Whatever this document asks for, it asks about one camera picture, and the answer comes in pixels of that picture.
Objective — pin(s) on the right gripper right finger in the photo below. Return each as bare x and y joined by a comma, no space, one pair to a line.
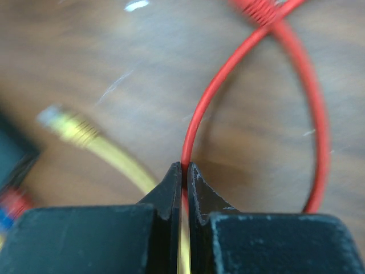
226,240

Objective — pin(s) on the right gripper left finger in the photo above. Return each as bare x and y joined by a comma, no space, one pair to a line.
137,238

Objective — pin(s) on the black network switch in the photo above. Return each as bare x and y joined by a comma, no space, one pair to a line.
18,154

